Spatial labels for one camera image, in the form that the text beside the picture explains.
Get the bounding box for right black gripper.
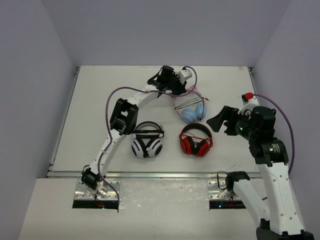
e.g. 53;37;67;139
207;106;257;142

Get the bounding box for thin black headphone cable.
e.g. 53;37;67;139
173;96;211;118

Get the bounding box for pink blue cat-ear headphones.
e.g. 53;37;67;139
172;85;209;124

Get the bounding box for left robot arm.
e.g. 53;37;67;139
81;65;198;193

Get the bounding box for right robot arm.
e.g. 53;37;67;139
206;106;315;240

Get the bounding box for red black headphones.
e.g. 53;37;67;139
178;122;214;158

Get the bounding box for white black headphones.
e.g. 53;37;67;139
131;121;165;159

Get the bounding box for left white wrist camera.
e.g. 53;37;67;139
178;67;193;84

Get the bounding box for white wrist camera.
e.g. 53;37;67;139
178;67;193;84
238;92;259;116

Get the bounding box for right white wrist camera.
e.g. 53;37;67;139
238;92;259;116

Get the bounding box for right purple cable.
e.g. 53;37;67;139
251;93;296;201

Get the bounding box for purple cable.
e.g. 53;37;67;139
96;65;200;201
251;93;296;201

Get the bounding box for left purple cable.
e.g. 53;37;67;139
96;65;200;201

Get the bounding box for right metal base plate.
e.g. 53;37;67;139
207;179;241;201

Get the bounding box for metal base plate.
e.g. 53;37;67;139
73;180;120;201
207;179;241;201

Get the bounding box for aluminium table edge rail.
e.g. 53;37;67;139
48;170;261;180

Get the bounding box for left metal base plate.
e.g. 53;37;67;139
73;180;120;201

